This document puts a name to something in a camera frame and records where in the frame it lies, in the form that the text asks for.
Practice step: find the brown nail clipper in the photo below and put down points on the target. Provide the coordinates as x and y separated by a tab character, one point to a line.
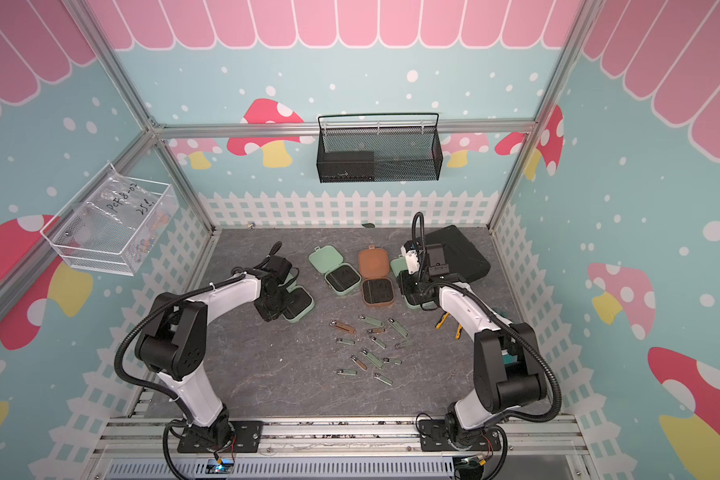
343	327

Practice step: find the brown nail clipper low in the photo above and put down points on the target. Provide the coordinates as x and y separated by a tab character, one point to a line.
358	363

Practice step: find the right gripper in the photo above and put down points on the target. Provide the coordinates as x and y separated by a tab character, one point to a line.
404	284

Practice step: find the front aluminium rail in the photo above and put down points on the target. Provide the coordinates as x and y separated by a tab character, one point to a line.
280	437

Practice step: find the black wire wall basket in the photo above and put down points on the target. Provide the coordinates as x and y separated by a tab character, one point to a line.
406	146

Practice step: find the green case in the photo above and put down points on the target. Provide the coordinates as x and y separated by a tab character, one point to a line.
397	266
339	275
299	302

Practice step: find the black plastic tool case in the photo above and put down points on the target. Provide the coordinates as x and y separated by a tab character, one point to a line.
461	255

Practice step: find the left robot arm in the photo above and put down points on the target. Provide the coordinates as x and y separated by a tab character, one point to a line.
165	351

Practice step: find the brown case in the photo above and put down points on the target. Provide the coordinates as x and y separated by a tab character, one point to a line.
377	286

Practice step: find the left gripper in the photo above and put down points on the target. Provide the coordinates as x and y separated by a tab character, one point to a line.
268	315

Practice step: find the green work glove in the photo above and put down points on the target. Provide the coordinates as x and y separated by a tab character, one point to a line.
507	358

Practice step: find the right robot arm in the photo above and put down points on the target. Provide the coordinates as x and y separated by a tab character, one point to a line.
511	378

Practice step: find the green nail clipper large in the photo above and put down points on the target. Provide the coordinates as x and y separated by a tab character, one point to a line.
402	331

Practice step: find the black box in basket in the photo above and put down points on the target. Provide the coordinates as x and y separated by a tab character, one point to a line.
346	166

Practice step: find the green nail clipper low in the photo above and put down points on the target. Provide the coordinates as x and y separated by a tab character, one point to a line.
385	380

